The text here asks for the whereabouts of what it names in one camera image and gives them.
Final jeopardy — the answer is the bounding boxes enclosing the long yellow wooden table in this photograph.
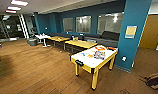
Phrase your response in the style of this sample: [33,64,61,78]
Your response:
[47,35,71,51]
[64,39,99,55]

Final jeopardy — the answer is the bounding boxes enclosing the brown wooden door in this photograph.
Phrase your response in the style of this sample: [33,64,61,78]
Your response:
[139,14,158,51]

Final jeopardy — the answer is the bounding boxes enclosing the dark grey sofa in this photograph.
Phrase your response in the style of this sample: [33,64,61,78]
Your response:
[89,30,121,48]

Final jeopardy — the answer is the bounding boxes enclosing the white outlet on blue wall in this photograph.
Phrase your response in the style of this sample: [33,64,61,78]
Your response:
[121,55,128,63]

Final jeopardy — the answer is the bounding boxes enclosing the small white table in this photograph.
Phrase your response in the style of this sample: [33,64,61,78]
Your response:
[35,33,52,49]

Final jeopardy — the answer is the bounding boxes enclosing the long dark grey bench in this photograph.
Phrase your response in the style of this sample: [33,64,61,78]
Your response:
[44,31,96,42]

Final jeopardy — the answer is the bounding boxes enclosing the rectangular ceiling light panel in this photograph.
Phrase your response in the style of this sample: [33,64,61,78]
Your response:
[4,9,17,15]
[7,5,22,12]
[10,0,30,7]

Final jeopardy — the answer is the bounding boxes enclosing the orange game box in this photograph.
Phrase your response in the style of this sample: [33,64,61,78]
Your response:
[94,46,107,52]

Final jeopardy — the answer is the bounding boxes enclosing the grey round bin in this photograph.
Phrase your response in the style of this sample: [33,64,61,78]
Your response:
[26,37,40,47]

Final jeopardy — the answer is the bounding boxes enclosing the yellow gaming table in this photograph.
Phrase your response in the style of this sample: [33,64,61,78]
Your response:
[70,44,120,91]

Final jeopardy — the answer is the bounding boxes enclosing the red and black paddle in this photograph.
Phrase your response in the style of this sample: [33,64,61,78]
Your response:
[106,47,118,52]

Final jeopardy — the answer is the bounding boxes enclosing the glass entrance doors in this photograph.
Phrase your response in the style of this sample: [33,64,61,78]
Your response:
[0,13,30,41]

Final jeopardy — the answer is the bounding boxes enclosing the yellow wall sign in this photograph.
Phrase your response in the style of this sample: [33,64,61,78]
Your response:
[124,25,138,40]

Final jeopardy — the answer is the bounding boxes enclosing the tan backpack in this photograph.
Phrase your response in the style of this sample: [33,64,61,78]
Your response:
[139,64,158,90]

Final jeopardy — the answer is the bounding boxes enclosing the orange bowl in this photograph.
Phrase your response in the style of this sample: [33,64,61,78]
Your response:
[87,53,95,59]

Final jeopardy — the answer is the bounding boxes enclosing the black chair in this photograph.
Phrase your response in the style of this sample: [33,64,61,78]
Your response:
[77,33,86,42]

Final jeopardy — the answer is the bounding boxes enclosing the blue bowl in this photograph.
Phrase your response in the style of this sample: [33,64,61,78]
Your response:
[79,52,86,57]

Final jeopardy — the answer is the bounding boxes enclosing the tan open box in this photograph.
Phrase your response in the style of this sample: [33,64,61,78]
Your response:
[71,35,78,42]

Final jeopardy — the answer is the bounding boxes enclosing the interior glass window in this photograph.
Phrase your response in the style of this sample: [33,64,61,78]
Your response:
[96,12,125,36]
[75,15,92,35]
[62,17,75,33]

